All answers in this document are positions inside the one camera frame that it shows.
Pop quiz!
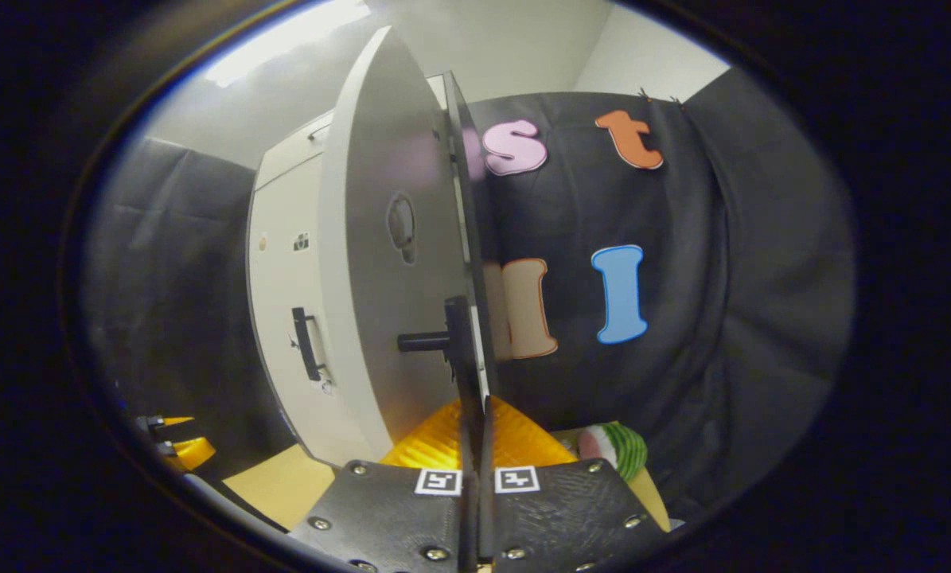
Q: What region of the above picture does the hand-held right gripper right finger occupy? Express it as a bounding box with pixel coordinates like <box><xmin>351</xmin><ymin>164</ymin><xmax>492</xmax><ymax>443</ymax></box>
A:
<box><xmin>479</xmin><ymin>396</ymin><xmax>673</xmax><ymax>573</ymax></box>

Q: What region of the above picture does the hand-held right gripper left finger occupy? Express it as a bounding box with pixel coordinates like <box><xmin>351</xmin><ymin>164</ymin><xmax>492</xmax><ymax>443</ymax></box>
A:
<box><xmin>290</xmin><ymin>396</ymin><xmax>477</xmax><ymax>573</ymax></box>

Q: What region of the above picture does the grey cabinet door cherry sticker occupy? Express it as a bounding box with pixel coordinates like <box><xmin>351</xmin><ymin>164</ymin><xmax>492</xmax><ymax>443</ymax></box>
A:
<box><xmin>318</xmin><ymin>24</ymin><xmax>498</xmax><ymax>466</ymax></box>

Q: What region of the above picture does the grey double-door shoe cabinet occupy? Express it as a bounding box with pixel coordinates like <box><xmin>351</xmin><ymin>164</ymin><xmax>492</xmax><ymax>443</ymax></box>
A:
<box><xmin>244</xmin><ymin>70</ymin><xmax>498</xmax><ymax>470</ymax></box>

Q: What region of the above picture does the watermelon slice toy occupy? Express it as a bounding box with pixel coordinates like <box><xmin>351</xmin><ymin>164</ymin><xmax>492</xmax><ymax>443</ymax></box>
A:
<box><xmin>577</xmin><ymin>422</ymin><xmax>649</xmax><ymax>482</ymax></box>

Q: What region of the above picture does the black backdrop cloth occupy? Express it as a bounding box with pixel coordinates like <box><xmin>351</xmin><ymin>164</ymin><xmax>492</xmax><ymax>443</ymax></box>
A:
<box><xmin>77</xmin><ymin>89</ymin><xmax>856</xmax><ymax>526</ymax></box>

